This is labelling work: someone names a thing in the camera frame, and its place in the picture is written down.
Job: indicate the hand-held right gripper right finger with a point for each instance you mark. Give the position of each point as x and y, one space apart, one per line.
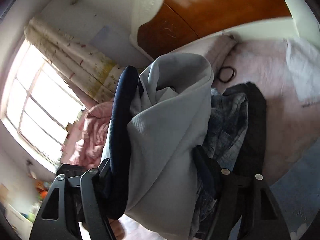
212 177

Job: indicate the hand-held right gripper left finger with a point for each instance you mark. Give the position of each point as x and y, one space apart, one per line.
91 205

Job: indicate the white and navy jacket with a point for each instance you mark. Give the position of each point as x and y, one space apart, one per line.
165 142

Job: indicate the person's left hand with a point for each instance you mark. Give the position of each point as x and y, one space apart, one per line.
118 231

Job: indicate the orange plush toy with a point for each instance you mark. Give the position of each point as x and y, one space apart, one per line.
42 190

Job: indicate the pink quilt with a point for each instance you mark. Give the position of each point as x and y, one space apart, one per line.
90 132

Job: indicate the blue plaid folded garment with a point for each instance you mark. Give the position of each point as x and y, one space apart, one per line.
227 122

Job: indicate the black folded garment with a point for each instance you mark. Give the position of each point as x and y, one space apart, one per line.
255 120

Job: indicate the white framed window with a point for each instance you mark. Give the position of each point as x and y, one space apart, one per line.
37 105

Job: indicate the floral cream curtain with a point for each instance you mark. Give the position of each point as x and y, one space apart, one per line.
75 55

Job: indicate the pink pillow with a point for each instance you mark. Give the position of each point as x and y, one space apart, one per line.
222 48

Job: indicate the white cloth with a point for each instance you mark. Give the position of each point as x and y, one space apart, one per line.
305 67

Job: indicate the wooden bed headboard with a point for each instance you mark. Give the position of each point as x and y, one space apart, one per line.
212 10

